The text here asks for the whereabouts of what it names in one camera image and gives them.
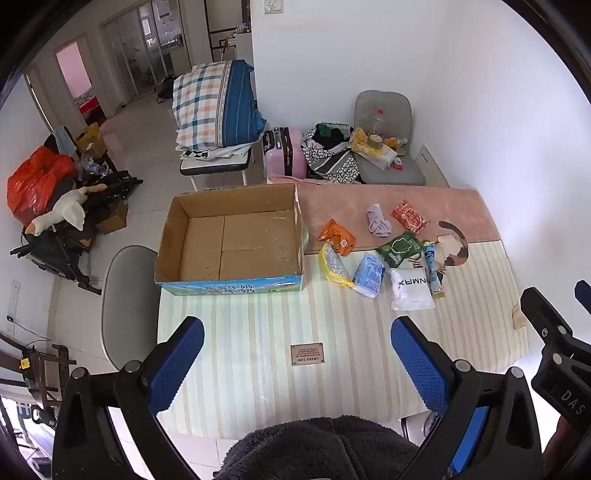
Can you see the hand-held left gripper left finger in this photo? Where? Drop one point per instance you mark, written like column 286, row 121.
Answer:
column 178, row 364

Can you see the white folding bench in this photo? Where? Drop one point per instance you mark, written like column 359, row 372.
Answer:
column 217, row 164

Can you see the white soft packet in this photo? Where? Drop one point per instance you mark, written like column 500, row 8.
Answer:
column 411, row 288

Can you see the dark fuzzy clothing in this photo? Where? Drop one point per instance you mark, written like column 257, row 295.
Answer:
column 318, row 447

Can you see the large cardboard box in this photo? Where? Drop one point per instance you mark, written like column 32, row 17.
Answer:
column 231, row 244

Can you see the light blue tissue pack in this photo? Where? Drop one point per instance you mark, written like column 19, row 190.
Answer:
column 369, row 274

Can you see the slim blue packet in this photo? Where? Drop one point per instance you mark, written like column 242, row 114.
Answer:
column 433, row 270

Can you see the yellow plastic bag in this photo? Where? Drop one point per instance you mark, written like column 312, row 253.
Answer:
column 369, row 147

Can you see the plaid bedding bundle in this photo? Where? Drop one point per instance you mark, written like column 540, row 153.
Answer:
column 217, row 101

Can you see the black white patterned bag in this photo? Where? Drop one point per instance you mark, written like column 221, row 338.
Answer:
column 334, row 164

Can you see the red snack packet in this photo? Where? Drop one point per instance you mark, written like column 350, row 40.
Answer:
column 410, row 217

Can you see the black folded stroller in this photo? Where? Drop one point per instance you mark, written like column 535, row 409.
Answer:
column 55, row 251

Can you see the red plastic bag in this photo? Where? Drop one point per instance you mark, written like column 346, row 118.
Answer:
column 34, row 184

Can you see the light blue cloth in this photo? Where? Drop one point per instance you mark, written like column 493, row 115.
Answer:
column 64, row 141

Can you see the white wall socket strip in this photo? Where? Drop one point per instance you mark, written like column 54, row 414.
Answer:
column 13, row 307

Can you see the green snack packet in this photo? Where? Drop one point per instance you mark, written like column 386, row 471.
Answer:
column 399, row 248

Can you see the white perforated panel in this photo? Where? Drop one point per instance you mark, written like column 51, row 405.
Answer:
column 431, row 166

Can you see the pink suitcase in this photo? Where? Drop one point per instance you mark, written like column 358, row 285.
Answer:
column 295, row 152

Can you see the orange snack packet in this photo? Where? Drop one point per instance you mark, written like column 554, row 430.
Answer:
column 337, row 235

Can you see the clear plastic bottle red cap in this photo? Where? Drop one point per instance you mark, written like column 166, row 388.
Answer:
column 377, row 122

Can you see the silver mesh pouch yellow trim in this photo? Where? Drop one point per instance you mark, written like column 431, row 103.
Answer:
column 334, row 265

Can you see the grey round chair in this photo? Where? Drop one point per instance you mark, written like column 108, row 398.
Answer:
column 129, row 300

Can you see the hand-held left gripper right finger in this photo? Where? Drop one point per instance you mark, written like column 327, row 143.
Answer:
column 418, row 364

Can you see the small red white packet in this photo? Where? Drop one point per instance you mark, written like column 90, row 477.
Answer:
column 398, row 163

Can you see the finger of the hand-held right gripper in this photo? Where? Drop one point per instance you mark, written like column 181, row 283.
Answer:
column 584, row 293
column 547, row 321

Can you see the dark wooden chair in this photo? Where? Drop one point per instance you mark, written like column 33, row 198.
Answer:
column 46, row 364

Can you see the brown paper bag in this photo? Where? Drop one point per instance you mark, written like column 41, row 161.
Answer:
column 90, row 141

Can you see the small brown cardboard box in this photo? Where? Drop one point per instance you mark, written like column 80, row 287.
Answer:
column 113, row 219

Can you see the grey padded chair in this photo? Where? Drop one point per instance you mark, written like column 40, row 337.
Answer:
column 390, row 104

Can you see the white goose plush toy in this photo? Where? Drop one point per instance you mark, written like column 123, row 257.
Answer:
column 69, row 207

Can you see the purple cloth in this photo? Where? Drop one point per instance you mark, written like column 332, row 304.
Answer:
column 378, row 221

